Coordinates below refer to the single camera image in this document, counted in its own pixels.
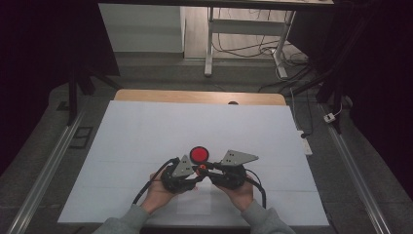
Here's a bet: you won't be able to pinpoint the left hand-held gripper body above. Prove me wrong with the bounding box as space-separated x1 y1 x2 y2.
160 154 198 195

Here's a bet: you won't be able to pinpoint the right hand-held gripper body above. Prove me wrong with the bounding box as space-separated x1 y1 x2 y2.
208 149 260 191

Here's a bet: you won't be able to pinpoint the round red ink pad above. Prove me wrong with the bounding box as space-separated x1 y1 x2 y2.
189 145 210 165

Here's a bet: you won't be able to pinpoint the person's left hand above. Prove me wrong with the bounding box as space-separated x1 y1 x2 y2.
140 171 200 215

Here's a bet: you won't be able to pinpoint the person's right hand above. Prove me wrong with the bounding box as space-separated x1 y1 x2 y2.
212 175 255 214

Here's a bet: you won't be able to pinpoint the white paper sheet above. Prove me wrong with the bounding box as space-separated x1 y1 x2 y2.
176 176 213 215

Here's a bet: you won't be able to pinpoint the wooden table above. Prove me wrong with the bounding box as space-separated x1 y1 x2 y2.
113 89 287 107

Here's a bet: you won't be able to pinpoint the white power strip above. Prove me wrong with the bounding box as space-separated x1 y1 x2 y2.
296 130 314 157

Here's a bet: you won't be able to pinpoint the black floor plate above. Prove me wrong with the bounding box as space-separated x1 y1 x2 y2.
68 126 94 150

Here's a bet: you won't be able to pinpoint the black stand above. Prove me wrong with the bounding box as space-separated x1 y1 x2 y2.
65 62 125 127

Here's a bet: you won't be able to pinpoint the white cabinet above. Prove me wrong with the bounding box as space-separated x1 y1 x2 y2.
98 3 187 54

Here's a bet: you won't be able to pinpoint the dark curtain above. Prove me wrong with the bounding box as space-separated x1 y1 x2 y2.
0 0 122 178
287 0 413 201

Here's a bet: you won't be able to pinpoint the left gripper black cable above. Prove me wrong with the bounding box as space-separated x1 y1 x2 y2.
131 157 181 206

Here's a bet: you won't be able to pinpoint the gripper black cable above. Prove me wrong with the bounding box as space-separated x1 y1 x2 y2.
131 157 181 206
244 168 268 210

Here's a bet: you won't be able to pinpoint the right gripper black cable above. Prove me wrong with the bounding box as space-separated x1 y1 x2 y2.
244 168 268 210

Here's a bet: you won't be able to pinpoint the black floor cables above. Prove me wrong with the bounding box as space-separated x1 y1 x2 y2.
212 8 315 137

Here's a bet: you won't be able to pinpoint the metal floor rail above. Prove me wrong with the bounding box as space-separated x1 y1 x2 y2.
6 108 88 234
319 103 394 234

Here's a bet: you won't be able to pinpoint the white desk frame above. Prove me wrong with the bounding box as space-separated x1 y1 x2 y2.
97 0 335 79

